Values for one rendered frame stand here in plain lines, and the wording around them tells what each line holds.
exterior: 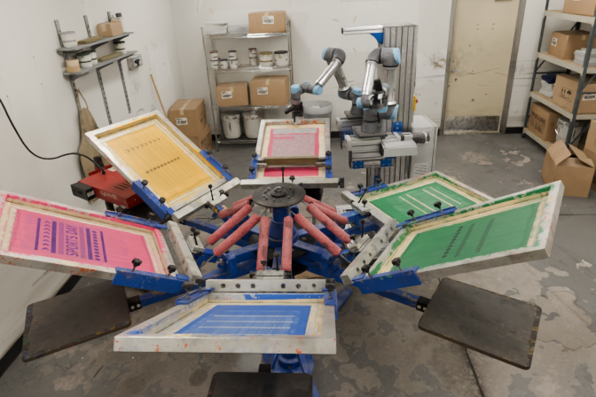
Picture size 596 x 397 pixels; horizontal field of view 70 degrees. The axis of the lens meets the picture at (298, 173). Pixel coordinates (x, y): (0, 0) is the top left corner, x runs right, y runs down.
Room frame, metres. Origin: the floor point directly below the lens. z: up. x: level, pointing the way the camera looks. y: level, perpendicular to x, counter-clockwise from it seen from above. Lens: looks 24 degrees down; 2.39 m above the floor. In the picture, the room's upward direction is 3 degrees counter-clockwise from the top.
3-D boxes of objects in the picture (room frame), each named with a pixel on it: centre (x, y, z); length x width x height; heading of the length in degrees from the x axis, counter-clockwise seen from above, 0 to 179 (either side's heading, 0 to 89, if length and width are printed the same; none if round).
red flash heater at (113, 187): (2.94, 1.28, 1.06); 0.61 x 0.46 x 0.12; 55
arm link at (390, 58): (3.21, -0.72, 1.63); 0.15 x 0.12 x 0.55; 69
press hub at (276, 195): (2.13, 0.11, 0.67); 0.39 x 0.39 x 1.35
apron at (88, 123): (3.88, 1.93, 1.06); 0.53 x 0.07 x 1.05; 175
